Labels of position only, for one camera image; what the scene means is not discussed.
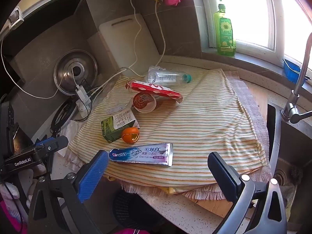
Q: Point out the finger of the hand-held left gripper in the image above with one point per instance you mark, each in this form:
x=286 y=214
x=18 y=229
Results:
x=50 y=143

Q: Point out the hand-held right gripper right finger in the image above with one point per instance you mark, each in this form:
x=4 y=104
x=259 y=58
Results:
x=224 y=175

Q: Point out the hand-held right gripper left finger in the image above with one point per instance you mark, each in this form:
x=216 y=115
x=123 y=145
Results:
x=93 y=175

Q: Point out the dark blue mesh basket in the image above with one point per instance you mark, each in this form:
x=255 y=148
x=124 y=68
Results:
x=131 y=209

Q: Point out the green milk carton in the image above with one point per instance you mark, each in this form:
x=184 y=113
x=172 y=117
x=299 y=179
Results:
x=117 y=126

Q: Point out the orange tangerine peel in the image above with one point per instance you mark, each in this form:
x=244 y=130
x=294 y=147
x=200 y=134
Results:
x=130 y=135

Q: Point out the silver toothpaste tube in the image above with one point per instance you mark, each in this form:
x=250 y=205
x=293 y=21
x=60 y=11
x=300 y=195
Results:
x=143 y=153

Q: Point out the red plastic cup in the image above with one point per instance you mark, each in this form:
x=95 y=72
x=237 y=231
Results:
x=143 y=101

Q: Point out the red snack wrapper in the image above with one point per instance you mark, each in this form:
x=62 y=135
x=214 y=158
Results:
x=156 y=89

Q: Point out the clear plastic bottle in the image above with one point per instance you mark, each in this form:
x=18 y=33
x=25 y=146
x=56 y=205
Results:
x=165 y=76

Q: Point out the person's left hand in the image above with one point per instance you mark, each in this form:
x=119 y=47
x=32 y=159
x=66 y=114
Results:
x=9 y=190

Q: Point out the brown cardboard sheet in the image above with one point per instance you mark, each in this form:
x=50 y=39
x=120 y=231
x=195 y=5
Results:
x=212 y=206

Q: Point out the black box device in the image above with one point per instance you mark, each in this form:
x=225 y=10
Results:
x=8 y=126

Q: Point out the striped yellow cloth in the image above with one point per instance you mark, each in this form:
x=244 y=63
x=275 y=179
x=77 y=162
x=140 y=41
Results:
x=195 y=126

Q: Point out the person's pink clothing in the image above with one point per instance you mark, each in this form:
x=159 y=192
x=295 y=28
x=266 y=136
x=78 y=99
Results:
x=9 y=220

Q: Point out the white charger plug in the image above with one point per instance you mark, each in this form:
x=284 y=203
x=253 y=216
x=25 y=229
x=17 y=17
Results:
x=80 y=91

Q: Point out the steel sink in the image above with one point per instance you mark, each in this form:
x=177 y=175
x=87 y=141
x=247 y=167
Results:
x=274 y=139

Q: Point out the white power strip with chargers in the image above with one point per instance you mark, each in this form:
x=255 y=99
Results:
x=90 y=90

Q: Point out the pink fringed cloth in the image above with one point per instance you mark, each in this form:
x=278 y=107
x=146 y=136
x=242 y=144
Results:
x=248 y=107

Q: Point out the steel pot lid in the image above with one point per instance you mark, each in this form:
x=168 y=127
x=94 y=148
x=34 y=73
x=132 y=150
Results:
x=65 y=70

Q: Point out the steel faucet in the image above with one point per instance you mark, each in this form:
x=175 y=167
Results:
x=292 y=107

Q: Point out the small blue plastic container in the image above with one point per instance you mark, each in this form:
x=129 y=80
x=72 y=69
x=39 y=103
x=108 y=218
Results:
x=291 y=70

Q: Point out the white cutting board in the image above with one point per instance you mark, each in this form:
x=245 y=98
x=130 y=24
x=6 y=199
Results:
x=126 y=43

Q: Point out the green dish soap bottle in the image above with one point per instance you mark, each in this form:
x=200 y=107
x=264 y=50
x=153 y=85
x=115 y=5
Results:
x=224 y=34

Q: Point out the white window frame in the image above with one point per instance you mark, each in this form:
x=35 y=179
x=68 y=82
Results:
x=269 y=29

